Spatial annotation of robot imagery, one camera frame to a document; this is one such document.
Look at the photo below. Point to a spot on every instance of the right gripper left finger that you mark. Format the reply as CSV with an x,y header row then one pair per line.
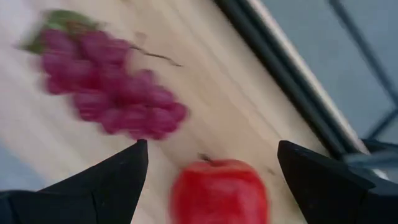
x,y
77,202

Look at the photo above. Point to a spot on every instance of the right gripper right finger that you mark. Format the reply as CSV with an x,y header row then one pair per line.
x,y
335,199

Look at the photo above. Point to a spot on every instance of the red apple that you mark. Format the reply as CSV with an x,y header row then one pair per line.
x,y
217,193

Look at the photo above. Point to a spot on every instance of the black aluminium table frame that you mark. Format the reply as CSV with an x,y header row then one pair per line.
x,y
275,62

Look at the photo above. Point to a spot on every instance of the purple grape bunch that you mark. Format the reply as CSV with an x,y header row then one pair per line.
x,y
102,87

